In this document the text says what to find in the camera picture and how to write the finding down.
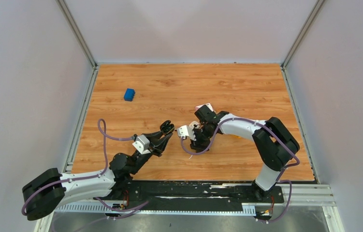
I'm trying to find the white earbud charging case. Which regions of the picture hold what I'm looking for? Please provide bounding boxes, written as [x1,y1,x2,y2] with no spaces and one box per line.
[189,121,200,129]

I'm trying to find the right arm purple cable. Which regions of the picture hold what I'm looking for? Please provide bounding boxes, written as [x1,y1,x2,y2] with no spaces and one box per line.
[180,117,301,224]

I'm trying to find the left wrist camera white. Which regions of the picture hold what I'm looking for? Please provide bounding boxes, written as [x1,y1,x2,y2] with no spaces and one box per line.
[132,135,151,155]

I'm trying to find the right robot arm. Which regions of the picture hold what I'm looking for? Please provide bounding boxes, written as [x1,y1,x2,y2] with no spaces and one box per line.
[177,104,300,202]

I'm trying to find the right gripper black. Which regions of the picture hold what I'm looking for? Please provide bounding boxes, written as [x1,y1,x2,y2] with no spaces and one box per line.
[188,124,216,153]

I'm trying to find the red pink small box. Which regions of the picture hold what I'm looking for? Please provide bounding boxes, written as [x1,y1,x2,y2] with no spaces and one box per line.
[195,102,214,111]

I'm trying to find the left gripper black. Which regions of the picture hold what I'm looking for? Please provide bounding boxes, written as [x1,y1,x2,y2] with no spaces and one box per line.
[129,128,173,175]

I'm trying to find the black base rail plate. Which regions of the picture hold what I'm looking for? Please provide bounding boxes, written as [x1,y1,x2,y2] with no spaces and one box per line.
[101,180,284,212]

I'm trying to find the blue toy block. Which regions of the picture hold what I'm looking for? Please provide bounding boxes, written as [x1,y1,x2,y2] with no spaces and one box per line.
[123,88,135,102]

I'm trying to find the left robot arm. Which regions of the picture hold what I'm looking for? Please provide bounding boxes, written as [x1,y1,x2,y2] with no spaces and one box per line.
[21,131,173,221]

